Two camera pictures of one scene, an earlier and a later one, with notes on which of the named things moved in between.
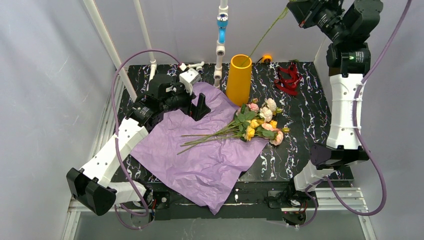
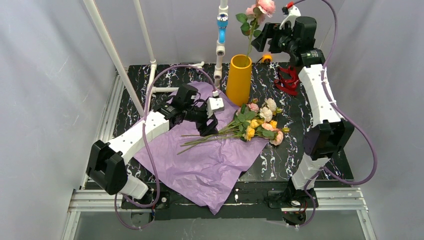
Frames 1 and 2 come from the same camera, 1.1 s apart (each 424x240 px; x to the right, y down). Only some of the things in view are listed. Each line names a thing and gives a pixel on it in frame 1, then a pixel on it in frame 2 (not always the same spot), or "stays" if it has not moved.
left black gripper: (193, 107) -> (205, 120)
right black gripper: (305, 14) -> (269, 37)
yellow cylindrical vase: (238, 86) stays
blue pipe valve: (222, 22) stays
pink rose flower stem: (281, 17) -> (255, 14)
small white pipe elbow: (193, 65) stays
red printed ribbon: (288, 79) stays
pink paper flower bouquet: (255, 119) stays
